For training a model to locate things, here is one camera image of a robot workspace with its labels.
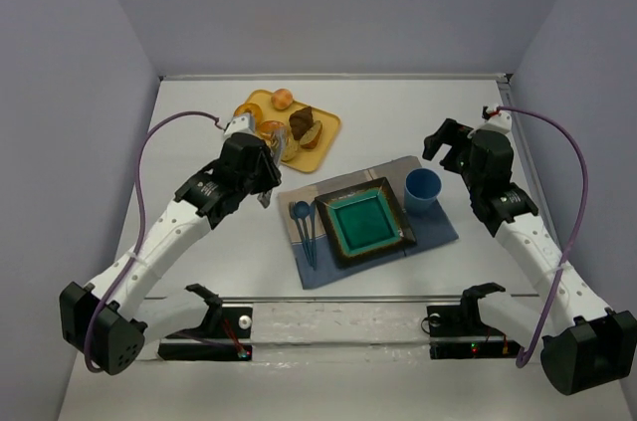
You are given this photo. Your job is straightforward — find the metal tongs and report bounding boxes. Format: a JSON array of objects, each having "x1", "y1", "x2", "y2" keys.
[{"x1": 257, "y1": 124, "x2": 293, "y2": 208}]

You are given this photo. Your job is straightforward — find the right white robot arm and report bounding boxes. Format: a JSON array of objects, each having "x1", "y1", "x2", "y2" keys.
[{"x1": 423, "y1": 113, "x2": 636, "y2": 395}]

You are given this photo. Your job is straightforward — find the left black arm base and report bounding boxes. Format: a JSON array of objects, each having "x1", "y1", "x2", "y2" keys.
[{"x1": 157, "y1": 284, "x2": 253, "y2": 362}]

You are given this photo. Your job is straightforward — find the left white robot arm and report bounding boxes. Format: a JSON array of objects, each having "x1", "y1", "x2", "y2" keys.
[{"x1": 59, "y1": 132, "x2": 286, "y2": 375}]

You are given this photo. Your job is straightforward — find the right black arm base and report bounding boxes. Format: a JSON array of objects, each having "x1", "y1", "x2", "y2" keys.
[{"x1": 420, "y1": 283, "x2": 521, "y2": 360}]

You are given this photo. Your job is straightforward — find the seeded bread slice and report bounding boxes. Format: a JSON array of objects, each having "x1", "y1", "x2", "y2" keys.
[{"x1": 281, "y1": 138, "x2": 300, "y2": 162}]

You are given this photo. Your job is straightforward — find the dark brown bread chunk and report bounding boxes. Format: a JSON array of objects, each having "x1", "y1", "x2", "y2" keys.
[{"x1": 289, "y1": 106, "x2": 315, "y2": 141}]

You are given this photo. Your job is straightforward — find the round bread roll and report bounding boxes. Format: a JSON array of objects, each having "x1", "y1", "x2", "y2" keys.
[{"x1": 271, "y1": 89, "x2": 294, "y2": 110}]

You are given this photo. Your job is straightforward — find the filled sandwich bun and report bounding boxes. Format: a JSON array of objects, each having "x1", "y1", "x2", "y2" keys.
[{"x1": 257, "y1": 119, "x2": 289, "y2": 140}]

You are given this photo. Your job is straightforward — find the orange bagel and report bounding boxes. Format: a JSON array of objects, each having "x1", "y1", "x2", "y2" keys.
[{"x1": 233, "y1": 103, "x2": 264, "y2": 125}]

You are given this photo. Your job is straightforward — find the blue plastic cup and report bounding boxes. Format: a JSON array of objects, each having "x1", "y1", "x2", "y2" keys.
[{"x1": 404, "y1": 167, "x2": 442, "y2": 215}]

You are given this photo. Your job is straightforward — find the yellow plastic tray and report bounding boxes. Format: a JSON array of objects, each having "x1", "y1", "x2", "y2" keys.
[{"x1": 245, "y1": 90, "x2": 340, "y2": 173}]

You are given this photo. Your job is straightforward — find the sliced baguette piece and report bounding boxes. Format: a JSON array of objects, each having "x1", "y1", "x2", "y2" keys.
[{"x1": 299, "y1": 120, "x2": 322, "y2": 150}]

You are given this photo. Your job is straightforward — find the blue plastic spoon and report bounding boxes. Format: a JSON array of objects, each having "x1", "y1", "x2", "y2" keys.
[{"x1": 292, "y1": 201, "x2": 316, "y2": 268}]

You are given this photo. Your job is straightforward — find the square teal ceramic plate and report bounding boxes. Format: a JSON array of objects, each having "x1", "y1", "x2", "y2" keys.
[{"x1": 315, "y1": 177, "x2": 417, "y2": 269}]

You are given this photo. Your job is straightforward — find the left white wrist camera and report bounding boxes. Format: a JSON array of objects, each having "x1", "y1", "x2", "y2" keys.
[{"x1": 224, "y1": 112, "x2": 256, "y2": 138}]

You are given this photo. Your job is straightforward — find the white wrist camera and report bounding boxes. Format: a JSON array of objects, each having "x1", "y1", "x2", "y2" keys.
[
  {"x1": 481, "y1": 105, "x2": 513, "y2": 134},
  {"x1": 224, "y1": 112, "x2": 256, "y2": 138}
]

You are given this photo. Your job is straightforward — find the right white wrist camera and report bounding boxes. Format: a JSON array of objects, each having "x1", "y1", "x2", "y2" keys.
[{"x1": 481, "y1": 105, "x2": 513, "y2": 134}]

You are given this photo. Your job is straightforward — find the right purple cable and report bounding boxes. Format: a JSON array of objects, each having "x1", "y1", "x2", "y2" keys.
[{"x1": 515, "y1": 105, "x2": 591, "y2": 368}]

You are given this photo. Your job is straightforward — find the purple cable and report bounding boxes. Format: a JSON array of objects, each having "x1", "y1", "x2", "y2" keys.
[
  {"x1": 515, "y1": 105, "x2": 591, "y2": 368},
  {"x1": 82, "y1": 110, "x2": 223, "y2": 373}
]

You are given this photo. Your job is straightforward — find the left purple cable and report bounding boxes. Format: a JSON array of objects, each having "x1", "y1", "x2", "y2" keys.
[{"x1": 82, "y1": 110, "x2": 223, "y2": 373}]

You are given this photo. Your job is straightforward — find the metal table edge rail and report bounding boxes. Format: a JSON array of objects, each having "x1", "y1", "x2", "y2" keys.
[{"x1": 159, "y1": 73, "x2": 510, "y2": 83}]

